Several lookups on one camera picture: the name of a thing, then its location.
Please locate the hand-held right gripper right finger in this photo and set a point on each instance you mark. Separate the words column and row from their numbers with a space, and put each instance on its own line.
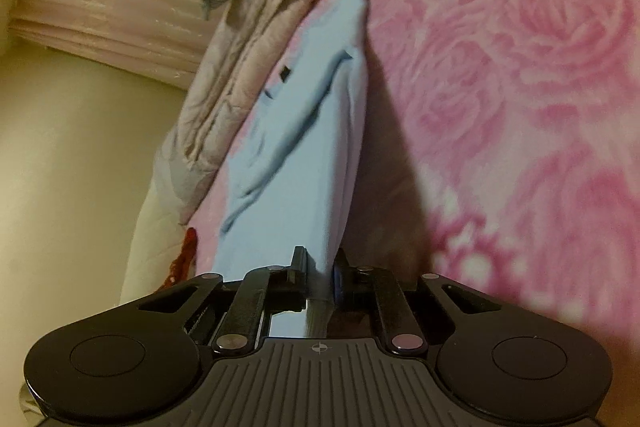
column 342, row 287

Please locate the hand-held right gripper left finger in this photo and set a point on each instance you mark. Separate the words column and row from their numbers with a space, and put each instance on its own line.
column 299, row 282

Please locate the light blue shirt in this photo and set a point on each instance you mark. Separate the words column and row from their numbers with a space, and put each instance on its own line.
column 310, row 157

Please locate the red knit garment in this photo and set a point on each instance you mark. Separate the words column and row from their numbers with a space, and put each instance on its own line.
column 186, row 252

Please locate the pink floral blanket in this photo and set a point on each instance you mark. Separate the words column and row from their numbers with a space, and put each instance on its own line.
column 500, row 57

